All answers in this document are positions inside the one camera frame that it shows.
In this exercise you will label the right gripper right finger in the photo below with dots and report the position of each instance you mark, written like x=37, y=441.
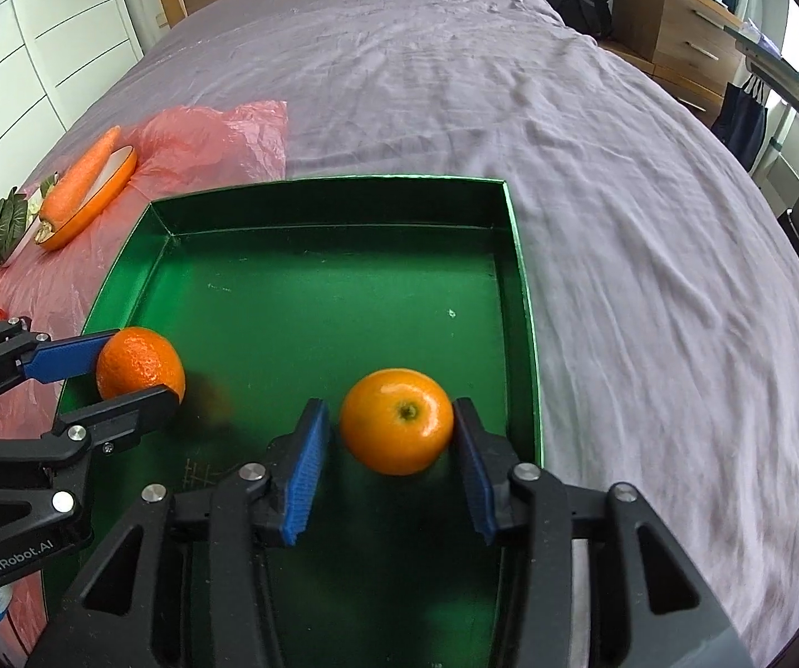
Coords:
x=649, y=605

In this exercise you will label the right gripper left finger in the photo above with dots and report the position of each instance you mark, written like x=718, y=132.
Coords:
x=131, y=602

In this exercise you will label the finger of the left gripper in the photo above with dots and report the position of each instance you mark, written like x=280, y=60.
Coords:
x=26, y=355
x=106, y=427

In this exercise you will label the rough orange mandarin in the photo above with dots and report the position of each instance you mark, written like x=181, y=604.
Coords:
x=136, y=358

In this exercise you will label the smooth orange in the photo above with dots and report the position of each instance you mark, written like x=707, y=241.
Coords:
x=396, y=422

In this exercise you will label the pink plastic sheet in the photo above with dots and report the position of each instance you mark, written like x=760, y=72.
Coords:
x=180, y=150

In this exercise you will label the green leafy vegetable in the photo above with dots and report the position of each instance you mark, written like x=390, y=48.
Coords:
x=13, y=222

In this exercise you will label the white plate under greens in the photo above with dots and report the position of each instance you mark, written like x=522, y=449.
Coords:
x=34, y=205

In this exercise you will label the orange carrot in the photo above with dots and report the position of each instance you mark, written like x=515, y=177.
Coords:
x=67, y=195

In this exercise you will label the orange oval dish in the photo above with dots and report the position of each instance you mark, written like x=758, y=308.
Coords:
x=108, y=185

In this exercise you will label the green rectangular tray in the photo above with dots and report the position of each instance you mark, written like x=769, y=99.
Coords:
x=279, y=293

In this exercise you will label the white wardrobe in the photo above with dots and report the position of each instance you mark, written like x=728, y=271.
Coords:
x=57, y=57

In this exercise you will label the dark blue hanging bag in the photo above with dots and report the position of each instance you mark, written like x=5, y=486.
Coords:
x=741, y=122

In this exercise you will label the glass desk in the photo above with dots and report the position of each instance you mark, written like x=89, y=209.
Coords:
x=767, y=63

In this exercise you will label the wooden drawer cabinet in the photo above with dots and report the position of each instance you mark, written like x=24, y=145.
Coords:
x=688, y=47

